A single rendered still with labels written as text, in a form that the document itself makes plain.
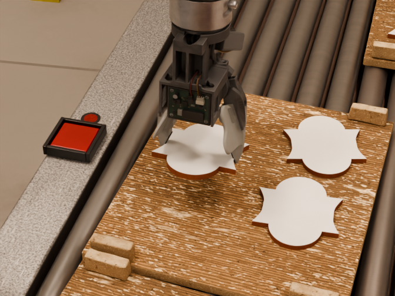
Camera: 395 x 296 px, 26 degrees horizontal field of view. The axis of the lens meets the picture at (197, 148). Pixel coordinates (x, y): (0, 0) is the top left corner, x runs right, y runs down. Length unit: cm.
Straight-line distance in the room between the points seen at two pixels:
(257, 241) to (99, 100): 42
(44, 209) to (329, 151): 42
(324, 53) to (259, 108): 22
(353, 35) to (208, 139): 50
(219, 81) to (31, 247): 36
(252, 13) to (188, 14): 65
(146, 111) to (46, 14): 210
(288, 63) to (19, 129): 152
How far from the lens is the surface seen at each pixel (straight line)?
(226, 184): 123
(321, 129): 132
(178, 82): 103
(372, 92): 146
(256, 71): 148
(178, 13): 100
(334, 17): 165
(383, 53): 151
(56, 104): 296
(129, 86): 146
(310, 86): 146
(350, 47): 156
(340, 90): 145
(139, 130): 136
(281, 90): 144
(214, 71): 106
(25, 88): 306
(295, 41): 157
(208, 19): 100
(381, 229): 122
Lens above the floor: 177
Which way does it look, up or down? 40 degrees down
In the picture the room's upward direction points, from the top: straight up
